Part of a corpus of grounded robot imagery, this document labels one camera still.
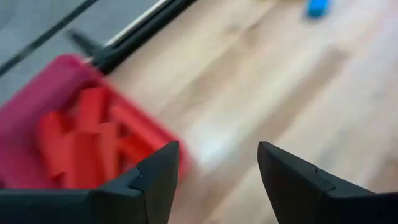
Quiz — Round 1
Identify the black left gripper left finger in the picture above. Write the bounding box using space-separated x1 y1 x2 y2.
90 140 180 224

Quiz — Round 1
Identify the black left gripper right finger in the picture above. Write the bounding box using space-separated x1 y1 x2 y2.
257 141 374 224

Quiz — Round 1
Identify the blue wooden block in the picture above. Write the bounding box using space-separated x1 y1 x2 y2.
305 0 333 19

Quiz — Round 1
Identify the red plastic bin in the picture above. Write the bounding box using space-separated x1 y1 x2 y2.
0 53 190 190

